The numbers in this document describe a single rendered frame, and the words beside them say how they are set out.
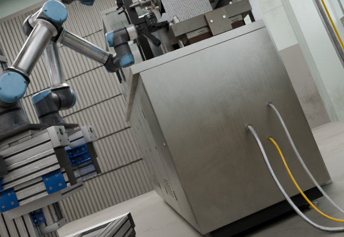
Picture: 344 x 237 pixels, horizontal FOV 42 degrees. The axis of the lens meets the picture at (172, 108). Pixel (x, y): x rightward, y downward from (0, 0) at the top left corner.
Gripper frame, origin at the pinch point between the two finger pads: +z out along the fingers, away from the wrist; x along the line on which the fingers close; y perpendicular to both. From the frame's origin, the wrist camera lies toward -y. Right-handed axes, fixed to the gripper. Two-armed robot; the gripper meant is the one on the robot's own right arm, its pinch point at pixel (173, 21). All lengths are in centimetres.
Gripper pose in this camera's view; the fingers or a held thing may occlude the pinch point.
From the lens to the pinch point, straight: 234.0
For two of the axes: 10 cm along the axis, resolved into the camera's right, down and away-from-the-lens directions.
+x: -1.1, 1.1, 9.9
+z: 9.2, -3.5, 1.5
